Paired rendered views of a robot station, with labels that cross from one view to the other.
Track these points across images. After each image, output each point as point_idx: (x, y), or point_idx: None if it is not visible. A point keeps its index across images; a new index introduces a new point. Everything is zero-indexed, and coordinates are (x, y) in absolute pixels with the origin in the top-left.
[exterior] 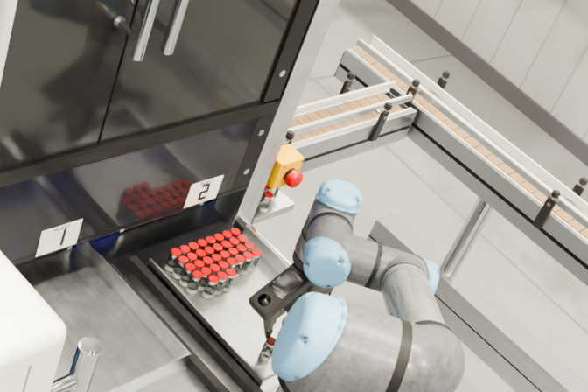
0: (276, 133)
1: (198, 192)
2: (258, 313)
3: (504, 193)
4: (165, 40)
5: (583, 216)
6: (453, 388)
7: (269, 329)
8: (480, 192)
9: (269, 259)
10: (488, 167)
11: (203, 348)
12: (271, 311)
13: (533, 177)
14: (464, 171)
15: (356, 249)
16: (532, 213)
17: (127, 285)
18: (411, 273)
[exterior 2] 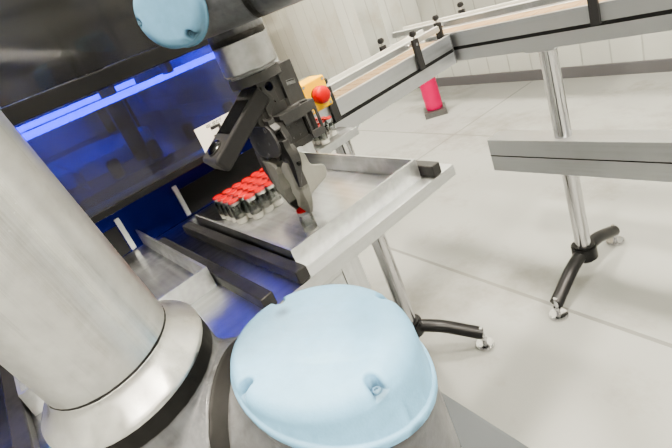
0: None
1: (212, 137)
2: (217, 167)
3: (551, 27)
4: None
5: None
6: None
7: (291, 197)
8: (533, 45)
9: (324, 163)
10: (524, 20)
11: (243, 260)
12: (222, 152)
13: None
14: (510, 43)
15: None
16: (584, 18)
17: (161, 244)
18: None
